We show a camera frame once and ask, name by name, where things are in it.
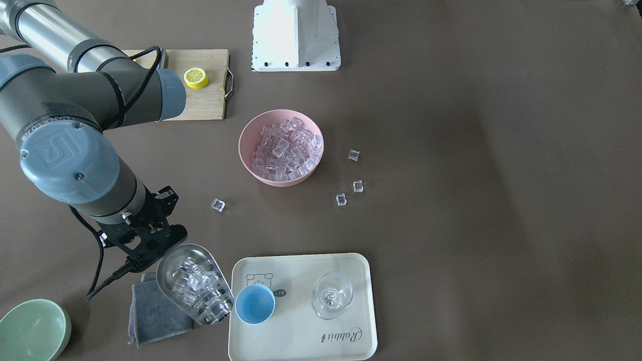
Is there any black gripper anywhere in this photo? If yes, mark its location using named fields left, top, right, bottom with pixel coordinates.
left=99, top=187, right=188, bottom=274

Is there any steel ice scoop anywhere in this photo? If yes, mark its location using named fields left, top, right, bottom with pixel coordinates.
left=156, top=244, right=234, bottom=325

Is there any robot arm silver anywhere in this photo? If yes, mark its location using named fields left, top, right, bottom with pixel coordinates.
left=1, top=1, right=187, bottom=273

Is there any loose ice cube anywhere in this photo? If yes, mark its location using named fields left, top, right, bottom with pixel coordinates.
left=347, top=149, right=360, bottom=162
left=353, top=179, right=364, bottom=194
left=210, top=198, right=226, bottom=212
left=336, top=194, right=347, bottom=207

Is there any blue cup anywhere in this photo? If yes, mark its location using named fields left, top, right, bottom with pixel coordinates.
left=235, top=284, right=276, bottom=325

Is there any pink bowl of ice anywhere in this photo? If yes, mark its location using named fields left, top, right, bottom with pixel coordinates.
left=238, top=109, right=324, bottom=187

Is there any grey folded cloth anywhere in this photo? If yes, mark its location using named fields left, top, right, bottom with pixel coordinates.
left=128, top=273, right=194, bottom=348

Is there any mint green bowl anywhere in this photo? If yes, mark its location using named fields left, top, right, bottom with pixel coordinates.
left=1, top=299, right=72, bottom=360

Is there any half lemon slice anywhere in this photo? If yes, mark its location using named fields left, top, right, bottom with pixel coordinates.
left=183, top=68, right=209, bottom=90

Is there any bamboo cutting board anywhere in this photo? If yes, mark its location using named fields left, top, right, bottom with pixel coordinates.
left=122, top=50, right=229, bottom=126

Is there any cream serving tray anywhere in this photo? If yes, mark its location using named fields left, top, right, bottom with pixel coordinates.
left=228, top=252, right=378, bottom=360

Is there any clear wine glass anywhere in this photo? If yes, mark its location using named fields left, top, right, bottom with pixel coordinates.
left=311, top=271, right=355, bottom=320

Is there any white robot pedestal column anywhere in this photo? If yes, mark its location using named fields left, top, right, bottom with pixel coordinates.
left=251, top=1, right=342, bottom=72

